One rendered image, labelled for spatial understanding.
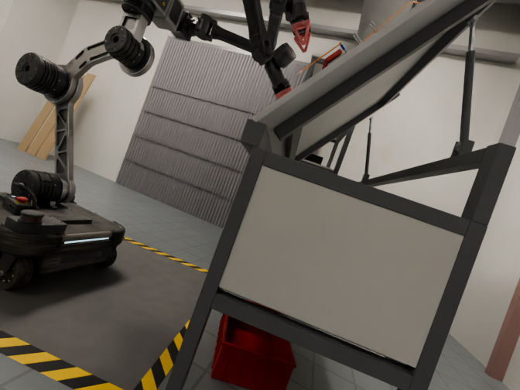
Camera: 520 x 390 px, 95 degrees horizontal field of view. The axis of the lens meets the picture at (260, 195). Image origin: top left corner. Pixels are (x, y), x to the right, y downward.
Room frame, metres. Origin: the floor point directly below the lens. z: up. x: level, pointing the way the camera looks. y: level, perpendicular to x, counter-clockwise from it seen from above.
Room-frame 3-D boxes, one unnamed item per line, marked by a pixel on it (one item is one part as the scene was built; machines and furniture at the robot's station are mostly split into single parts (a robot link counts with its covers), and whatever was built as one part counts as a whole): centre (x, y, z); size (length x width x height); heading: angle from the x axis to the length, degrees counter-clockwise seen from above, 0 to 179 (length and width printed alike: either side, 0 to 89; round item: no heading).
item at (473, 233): (1.18, -0.30, 0.40); 1.18 x 0.60 x 0.80; 174
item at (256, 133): (1.22, 0.01, 0.83); 1.18 x 0.05 x 0.06; 174
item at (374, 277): (1.18, -0.31, 0.60); 1.17 x 0.58 x 0.40; 174
